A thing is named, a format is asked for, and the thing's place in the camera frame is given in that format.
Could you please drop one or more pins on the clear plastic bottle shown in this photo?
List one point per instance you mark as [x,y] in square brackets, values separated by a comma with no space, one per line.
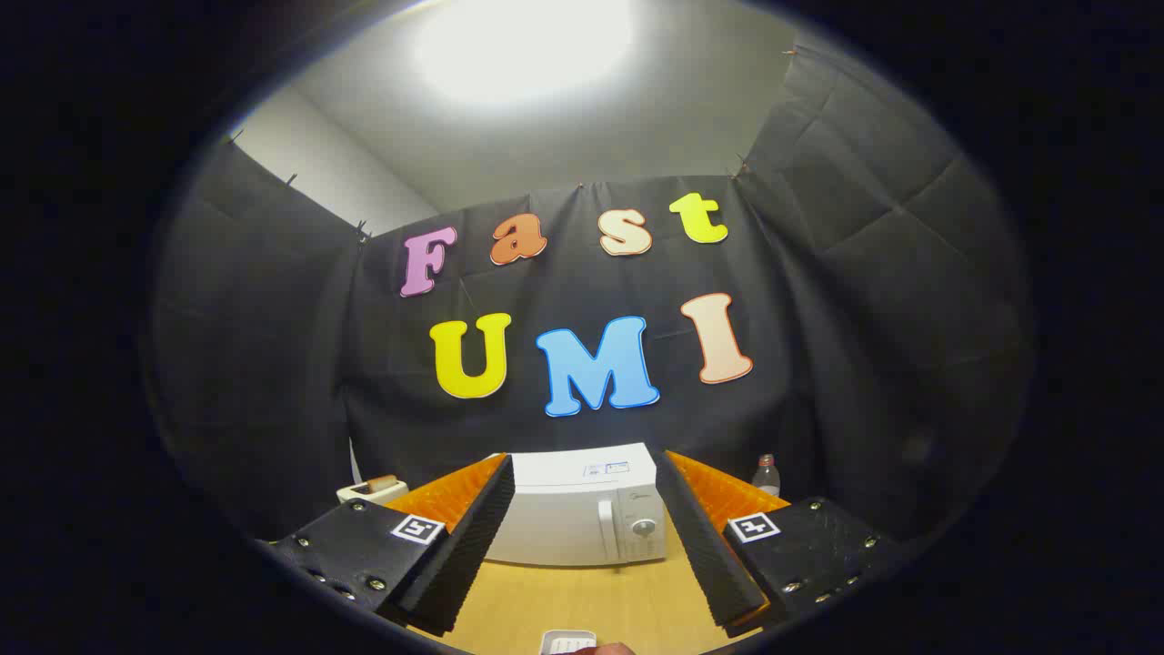
[767,478]

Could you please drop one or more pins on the white toaster oven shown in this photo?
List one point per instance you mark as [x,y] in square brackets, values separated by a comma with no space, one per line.
[573,509]

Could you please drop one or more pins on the white bread toaster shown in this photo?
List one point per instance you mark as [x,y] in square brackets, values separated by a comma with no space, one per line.
[364,494]

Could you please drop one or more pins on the small white plastic tray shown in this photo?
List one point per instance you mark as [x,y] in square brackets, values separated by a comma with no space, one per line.
[566,642]

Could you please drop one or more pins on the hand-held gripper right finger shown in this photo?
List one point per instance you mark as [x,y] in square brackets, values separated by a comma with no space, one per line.
[705,546]

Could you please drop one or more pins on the toast slice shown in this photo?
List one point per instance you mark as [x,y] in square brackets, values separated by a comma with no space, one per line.
[382,483]

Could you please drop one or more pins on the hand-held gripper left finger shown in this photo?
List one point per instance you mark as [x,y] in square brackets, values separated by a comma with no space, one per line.
[468,546]

